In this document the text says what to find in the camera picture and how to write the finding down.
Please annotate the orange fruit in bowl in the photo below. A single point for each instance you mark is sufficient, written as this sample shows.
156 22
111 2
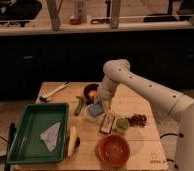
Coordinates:
91 94

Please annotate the green plastic tray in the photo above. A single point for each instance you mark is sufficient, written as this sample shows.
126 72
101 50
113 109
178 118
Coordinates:
27 146

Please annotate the green cucumber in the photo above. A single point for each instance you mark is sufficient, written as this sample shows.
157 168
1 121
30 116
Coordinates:
80 105

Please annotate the grey folded cloth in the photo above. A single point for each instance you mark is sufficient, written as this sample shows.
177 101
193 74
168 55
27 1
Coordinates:
50 136

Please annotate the dark brown bowl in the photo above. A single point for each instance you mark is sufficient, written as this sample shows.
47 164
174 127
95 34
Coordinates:
87 89

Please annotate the blue sponge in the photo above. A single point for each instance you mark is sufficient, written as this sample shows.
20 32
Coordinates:
95 110

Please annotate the green cup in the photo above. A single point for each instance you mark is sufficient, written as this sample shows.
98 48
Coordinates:
122 124

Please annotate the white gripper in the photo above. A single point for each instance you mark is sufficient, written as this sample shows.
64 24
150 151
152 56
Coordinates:
106 92

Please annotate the yellow banana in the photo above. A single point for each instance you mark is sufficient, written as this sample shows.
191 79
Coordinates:
72 140

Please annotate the black office chair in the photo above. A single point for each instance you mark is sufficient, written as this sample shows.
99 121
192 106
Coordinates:
20 12

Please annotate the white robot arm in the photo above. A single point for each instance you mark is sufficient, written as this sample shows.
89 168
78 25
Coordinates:
178 105

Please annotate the brown grape bunch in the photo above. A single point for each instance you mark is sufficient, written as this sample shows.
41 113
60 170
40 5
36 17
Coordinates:
137 120

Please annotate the orange red plate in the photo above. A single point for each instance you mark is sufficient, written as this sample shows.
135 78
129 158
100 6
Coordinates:
113 150

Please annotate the white paper cup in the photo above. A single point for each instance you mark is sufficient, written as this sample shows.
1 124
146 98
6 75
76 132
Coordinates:
88 117

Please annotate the red object on shelf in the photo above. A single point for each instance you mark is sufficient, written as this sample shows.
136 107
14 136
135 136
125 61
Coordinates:
74 21

